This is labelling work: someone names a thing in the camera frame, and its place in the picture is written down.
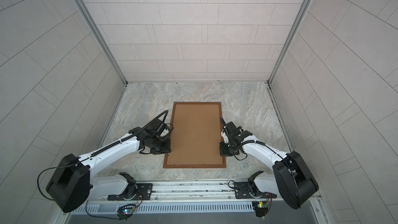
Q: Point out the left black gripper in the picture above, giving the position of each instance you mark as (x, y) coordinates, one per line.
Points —
(167, 148)

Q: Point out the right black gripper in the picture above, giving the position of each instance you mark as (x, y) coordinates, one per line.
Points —
(222, 152)

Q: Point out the brown wooden picture frame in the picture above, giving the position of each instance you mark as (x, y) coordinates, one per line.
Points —
(194, 165)

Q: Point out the brown cardboard backing board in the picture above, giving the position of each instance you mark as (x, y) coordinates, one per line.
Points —
(196, 133)

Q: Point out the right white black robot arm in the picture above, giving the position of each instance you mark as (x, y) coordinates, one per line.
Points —
(291, 178)

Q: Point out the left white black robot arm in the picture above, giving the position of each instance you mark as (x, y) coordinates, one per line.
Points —
(75, 181)

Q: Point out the right controller circuit board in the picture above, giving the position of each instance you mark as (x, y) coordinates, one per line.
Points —
(261, 208)

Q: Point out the controller circuit board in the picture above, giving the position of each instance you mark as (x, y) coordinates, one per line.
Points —
(126, 211)
(261, 208)

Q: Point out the left controller circuit board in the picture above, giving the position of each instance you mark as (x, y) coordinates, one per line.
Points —
(126, 211)

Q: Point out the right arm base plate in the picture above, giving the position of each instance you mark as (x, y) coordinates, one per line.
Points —
(248, 190)

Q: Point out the aluminium mounting rail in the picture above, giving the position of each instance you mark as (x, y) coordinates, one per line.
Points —
(192, 189)

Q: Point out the left corner aluminium post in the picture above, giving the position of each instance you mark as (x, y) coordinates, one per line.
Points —
(99, 37)

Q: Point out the corner aluminium post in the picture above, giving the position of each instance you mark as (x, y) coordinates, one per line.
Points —
(99, 37)
(296, 24)

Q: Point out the right corner aluminium post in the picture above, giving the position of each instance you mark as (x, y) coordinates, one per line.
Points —
(296, 24)

